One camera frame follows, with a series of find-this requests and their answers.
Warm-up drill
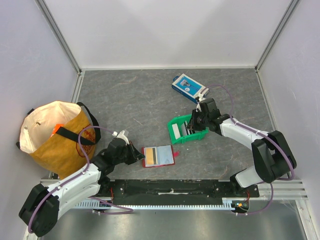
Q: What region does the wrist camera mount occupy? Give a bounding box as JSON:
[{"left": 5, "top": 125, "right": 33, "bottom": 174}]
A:
[
  {"left": 195, "top": 88, "right": 209, "bottom": 104},
  {"left": 111, "top": 130, "right": 130, "bottom": 145}
]

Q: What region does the red card holder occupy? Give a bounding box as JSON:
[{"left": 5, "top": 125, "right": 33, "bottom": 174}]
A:
[{"left": 141, "top": 145, "right": 180, "bottom": 168}]

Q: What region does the brown paper tote bag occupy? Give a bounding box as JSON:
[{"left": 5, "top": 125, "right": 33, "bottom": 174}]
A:
[{"left": 16, "top": 100, "right": 101, "bottom": 179}]

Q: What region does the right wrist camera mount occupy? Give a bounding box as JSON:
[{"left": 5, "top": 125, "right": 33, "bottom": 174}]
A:
[{"left": 195, "top": 88, "right": 209, "bottom": 104}]

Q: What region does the white credit card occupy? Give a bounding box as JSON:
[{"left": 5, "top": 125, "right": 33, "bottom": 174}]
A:
[{"left": 172, "top": 123, "right": 181, "bottom": 140}]

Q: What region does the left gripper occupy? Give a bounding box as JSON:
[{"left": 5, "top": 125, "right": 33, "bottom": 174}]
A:
[{"left": 113, "top": 140, "right": 145, "bottom": 165}]

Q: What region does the orange item in bag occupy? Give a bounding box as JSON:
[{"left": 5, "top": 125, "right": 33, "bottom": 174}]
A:
[{"left": 51, "top": 123, "right": 64, "bottom": 137}]

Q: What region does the grey slotted cable duct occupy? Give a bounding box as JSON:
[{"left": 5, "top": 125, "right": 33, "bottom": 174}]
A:
[{"left": 73, "top": 199, "right": 235, "bottom": 211}]

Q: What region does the purple cable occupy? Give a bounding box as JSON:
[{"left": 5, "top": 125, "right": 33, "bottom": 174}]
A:
[
  {"left": 26, "top": 126, "right": 135, "bottom": 235},
  {"left": 199, "top": 84, "right": 296, "bottom": 216}
]

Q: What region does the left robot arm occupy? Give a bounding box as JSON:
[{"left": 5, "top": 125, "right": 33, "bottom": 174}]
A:
[{"left": 18, "top": 137, "right": 145, "bottom": 237}]

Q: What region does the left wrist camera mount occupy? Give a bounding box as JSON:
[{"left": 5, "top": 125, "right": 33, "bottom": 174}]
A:
[{"left": 111, "top": 130, "right": 130, "bottom": 145}]

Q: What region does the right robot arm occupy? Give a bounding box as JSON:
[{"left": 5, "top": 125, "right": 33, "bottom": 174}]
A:
[{"left": 186, "top": 97, "right": 297, "bottom": 197}]

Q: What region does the blue white product box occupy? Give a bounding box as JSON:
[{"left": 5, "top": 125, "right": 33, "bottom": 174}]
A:
[{"left": 171, "top": 74, "right": 208, "bottom": 104}]

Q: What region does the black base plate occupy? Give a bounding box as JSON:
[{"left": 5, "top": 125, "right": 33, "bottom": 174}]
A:
[{"left": 96, "top": 179, "right": 260, "bottom": 199}]

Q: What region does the gold credit card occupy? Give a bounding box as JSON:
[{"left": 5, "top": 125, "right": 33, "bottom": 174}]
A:
[{"left": 144, "top": 147, "right": 158, "bottom": 167}]

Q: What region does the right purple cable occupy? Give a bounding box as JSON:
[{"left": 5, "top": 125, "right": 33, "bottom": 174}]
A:
[{"left": 199, "top": 84, "right": 296, "bottom": 216}]

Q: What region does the green plastic bin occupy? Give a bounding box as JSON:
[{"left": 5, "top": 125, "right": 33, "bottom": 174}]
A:
[{"left": 167, "top": 114, "right": 209, "bottom": 145}]

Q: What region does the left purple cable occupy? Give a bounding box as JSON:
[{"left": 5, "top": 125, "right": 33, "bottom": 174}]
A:
[{"left": 26, "top": 126, "right": 135, "bottom": 235}]

